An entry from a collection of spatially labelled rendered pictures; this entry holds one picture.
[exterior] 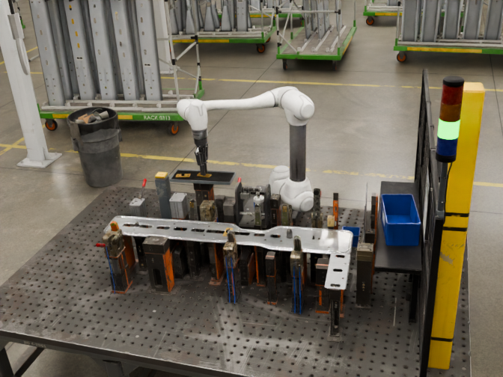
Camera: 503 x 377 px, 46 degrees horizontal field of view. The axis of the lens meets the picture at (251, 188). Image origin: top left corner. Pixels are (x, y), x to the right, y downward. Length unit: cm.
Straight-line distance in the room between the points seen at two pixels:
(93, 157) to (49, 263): 239
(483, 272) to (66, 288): 297
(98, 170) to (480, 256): 362
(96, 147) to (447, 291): 414
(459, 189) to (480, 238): 281
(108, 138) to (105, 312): 294
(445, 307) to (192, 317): 127
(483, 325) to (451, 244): 184
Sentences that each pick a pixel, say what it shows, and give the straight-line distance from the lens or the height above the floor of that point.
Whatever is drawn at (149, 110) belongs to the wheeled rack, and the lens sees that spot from 729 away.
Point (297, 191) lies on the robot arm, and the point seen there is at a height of 99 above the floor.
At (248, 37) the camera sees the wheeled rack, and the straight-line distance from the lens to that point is 1044.
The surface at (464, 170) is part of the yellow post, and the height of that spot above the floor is 169.
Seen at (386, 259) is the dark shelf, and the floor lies 103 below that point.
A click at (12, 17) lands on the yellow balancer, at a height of 252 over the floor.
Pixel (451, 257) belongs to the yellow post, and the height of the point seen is 130.
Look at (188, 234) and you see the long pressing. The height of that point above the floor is 100.
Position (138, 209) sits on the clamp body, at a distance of 351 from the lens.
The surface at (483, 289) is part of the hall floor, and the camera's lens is 461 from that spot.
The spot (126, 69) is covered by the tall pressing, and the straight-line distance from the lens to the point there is 759.
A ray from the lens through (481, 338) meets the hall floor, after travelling 419.
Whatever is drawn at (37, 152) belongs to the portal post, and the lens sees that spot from 700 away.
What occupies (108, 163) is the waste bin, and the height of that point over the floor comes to 26.
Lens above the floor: 270
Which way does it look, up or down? 28 degrees down
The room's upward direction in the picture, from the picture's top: 4 degrees counter-clockwise
